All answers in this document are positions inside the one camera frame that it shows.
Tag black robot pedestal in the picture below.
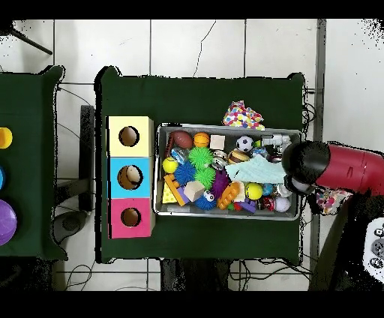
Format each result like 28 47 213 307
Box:
160 258 232 292

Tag small soccer ball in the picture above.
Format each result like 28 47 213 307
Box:
235 135 254 153

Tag colourful polka dot cloth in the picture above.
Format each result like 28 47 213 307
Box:
221 100 266 131
314 187 353 215

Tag shallow wire mesh bin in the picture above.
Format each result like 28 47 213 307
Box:
151 122 302 221

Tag blue spiky rubber ball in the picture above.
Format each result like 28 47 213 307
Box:
173 161 197 185

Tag small orange basketball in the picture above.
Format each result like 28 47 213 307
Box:
193 132 211 149

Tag plain wooden block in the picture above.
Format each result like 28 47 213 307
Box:
183 180 206 203
209 134 226 150

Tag green spiky rubber ball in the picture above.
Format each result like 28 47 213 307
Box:
187 146 214 170
193 166 217 190

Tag yellow plastic bowl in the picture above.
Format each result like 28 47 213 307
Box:
0 127 14 149

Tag purple plastic bowl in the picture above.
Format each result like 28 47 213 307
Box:
0 199 17 247

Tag small brown football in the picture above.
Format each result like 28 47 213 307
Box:
170 130 194 150

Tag grey floor cable cover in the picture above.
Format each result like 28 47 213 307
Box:
308 19 328 291

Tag dark green tablecloth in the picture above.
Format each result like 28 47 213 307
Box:
0 65 68 260
94 65 307 265

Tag wooden box with three holes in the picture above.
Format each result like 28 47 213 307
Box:
106 115 155 239

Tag black tripod leg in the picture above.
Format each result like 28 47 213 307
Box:
0 20 53 56

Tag mint green waffle cloth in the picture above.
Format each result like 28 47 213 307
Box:
224 154 287 184

